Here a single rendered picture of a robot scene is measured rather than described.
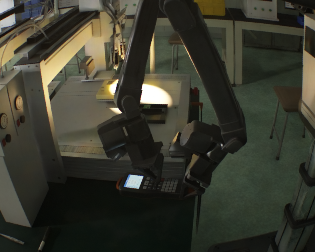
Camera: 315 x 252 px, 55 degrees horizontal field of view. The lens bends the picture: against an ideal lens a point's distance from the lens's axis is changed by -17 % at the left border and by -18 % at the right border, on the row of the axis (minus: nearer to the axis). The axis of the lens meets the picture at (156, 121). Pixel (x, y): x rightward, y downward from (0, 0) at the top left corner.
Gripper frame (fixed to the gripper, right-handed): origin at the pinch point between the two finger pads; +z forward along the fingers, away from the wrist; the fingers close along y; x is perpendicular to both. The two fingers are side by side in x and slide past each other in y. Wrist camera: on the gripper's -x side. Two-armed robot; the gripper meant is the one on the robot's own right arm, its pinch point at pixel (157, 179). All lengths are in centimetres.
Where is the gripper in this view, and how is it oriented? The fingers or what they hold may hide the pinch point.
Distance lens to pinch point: 100.2
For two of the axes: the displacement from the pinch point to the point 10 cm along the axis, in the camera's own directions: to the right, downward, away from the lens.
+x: 9.3, -1.6, -3.3
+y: -2.1, 5.0, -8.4
